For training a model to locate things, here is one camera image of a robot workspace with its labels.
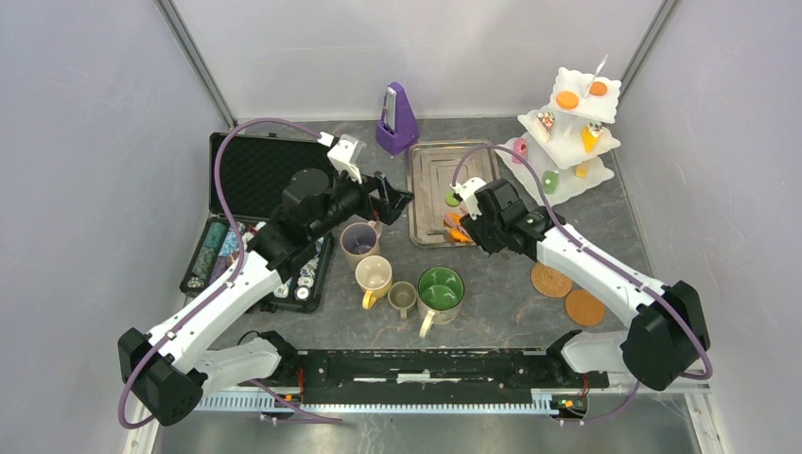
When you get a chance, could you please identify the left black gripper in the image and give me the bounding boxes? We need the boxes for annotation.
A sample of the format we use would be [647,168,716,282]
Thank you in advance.
[309,164,413,240]

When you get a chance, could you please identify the pink steel tongs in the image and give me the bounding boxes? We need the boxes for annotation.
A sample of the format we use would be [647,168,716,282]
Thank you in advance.
[444,212,472,243]

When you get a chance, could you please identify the orange fish cake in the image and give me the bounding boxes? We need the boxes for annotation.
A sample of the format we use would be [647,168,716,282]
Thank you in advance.
[448,228,472,243]
[443,212,462,229]

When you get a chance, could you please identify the green macaron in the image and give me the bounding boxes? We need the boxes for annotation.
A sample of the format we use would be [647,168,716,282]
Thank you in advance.
[445,193,461,207]

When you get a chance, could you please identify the green swirl roll cake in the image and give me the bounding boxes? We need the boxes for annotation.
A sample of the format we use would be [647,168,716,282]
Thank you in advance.
[541,170,560,194]

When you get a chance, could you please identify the pink cake piece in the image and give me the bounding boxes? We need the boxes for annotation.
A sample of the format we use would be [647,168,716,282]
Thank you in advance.
[512,137,529,165]

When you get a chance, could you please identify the yellow rectangular cake bar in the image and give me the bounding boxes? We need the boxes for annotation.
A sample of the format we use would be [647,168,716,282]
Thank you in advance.
[574,161,589,179]

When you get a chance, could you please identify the layered strawberry cake slice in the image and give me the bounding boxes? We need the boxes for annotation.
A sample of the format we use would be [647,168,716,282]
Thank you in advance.
[536,111,556,139]

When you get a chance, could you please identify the yellow cake slice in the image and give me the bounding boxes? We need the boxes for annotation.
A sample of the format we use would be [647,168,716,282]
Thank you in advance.
[581,122,604,153]

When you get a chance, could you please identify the orange sandwich cookie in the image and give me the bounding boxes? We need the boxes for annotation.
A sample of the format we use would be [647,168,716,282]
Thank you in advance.
[555,91,580,110]

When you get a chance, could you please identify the small orange macaron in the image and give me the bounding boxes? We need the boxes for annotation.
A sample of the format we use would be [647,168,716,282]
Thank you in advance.
[588,80,608,96]

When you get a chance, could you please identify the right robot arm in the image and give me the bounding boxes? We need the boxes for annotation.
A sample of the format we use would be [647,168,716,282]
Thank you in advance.
[452,178,712,391]

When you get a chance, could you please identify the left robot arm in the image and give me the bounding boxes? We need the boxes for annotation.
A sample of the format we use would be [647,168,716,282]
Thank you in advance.
[117,169,414,429]

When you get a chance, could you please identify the pink mug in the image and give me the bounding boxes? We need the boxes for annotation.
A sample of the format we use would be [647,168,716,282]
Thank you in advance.
[340,220,383,271]

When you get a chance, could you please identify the steel serving tray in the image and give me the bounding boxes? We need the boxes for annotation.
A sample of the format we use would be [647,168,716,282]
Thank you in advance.
[407,140,489,248]

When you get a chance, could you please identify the purple metronome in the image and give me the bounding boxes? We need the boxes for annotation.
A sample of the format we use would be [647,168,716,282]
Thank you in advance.
[375,81,420,156]

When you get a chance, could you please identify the woven brown coaster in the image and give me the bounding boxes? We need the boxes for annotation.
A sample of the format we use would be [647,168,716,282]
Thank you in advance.
[531,262,573,298]

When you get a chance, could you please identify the green interior mushroom mug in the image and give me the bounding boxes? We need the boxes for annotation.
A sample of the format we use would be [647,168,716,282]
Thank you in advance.
[417,267,465,339]

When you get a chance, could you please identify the small grey-green mug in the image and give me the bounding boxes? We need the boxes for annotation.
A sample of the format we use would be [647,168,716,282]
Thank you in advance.
[387,281,418,321]

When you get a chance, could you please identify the white three-tier cake stand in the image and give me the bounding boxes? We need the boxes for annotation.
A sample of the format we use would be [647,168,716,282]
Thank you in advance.
[497,60,621,205]

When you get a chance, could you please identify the orange round coaster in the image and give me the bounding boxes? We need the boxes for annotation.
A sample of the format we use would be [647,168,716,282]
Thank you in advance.
[565,289,605,327]

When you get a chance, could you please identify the black poker chip case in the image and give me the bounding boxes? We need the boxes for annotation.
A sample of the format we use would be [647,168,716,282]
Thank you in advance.
[179,133,334,314]

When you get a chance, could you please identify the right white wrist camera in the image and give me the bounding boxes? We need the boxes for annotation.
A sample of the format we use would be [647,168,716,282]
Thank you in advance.
[452,177,487,219]

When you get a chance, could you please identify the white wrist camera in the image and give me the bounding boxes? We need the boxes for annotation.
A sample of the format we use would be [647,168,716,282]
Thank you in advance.
[318,131,366,183]
[452,177,487,219]

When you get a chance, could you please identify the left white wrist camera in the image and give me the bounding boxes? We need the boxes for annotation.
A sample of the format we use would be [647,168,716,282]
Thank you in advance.
[318,131,366,183]

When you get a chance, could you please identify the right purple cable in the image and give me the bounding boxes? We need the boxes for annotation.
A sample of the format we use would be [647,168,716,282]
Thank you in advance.
[450,144,716,424]

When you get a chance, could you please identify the cream yellow-handled mug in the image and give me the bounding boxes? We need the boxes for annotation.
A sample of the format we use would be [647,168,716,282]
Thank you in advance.
[355,255,392,310]

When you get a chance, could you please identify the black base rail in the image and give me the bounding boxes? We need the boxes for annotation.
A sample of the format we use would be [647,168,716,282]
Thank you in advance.
[257,331,610,405]

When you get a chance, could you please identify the white cable duct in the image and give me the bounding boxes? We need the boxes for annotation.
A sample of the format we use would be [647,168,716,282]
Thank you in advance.
[147,350,709,416]

